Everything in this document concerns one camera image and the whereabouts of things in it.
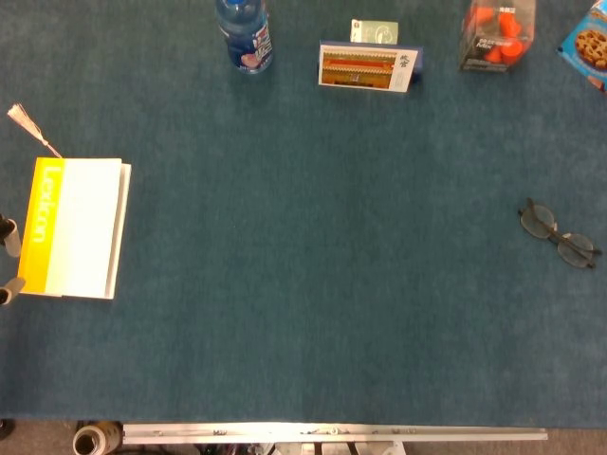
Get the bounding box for blue plastic drink bottle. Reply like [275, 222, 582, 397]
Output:
[214, 0, 275, 76]

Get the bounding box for brown tape roll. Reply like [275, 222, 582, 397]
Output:
[71, 421, 124, 455]

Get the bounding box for clear box with red cups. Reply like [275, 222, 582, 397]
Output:
[457, 0, 537, 75]

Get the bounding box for beige tassel bookmark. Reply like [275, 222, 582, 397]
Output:
[6, 102, 64, 160]

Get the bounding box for pale green card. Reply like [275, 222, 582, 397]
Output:
[349, 18, 400, 46]

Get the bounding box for teal felt tablecloth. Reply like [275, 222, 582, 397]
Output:
[0, 0, 607, 430]

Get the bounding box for black eyeglasses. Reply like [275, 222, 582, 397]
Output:
[516, 197, 603, 270]

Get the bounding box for blue cookie box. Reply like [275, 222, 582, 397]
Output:
[556, 0, 607, 94]

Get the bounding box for black grey-tipped left robot hand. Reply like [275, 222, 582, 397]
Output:
[0, 212, 28, 307]

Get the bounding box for aluminium profile rail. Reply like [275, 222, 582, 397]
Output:
[121, 422, 549, 446]

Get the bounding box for yellow and white book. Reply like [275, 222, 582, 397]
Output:
[14, 156, 133, 301]

